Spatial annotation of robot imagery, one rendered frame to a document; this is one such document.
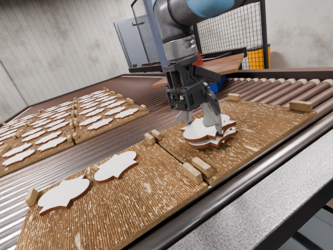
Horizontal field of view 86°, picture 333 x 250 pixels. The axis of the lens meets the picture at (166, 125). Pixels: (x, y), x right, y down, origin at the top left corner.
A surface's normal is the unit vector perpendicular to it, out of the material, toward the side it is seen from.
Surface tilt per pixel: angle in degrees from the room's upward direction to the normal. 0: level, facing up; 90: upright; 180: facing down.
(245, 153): 0
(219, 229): 0
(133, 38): 90
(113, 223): 0
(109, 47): 90
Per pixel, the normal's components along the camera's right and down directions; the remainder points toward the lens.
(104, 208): -0.27, -0.88
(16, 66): 0.44, 0.24
